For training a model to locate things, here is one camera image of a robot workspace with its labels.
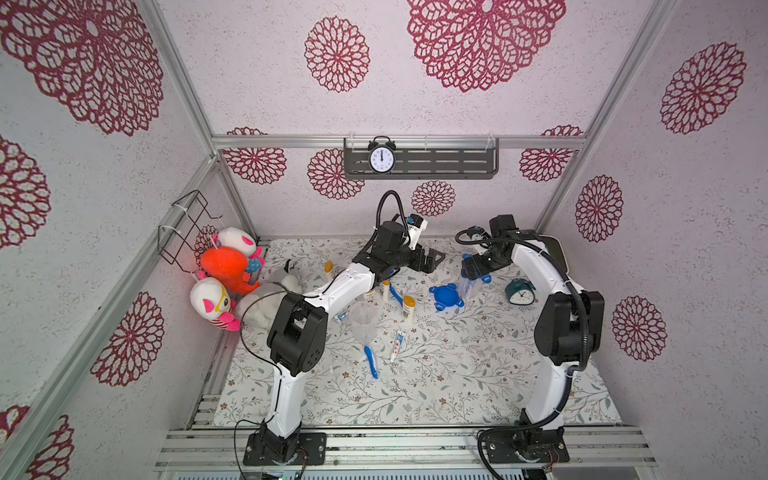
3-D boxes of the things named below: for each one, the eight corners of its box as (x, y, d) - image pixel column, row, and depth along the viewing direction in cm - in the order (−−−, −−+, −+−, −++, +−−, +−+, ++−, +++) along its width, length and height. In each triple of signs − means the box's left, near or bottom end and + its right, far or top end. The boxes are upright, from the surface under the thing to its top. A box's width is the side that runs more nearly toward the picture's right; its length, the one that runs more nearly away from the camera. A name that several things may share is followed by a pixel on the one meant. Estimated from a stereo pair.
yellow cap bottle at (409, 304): (403, 323, 99) (405, 306, 90) (403, 312, 101) (405, 295, 93) (413, 323, 99) (416, 306, 90) (412, 312, 101) (415, 295, 93)
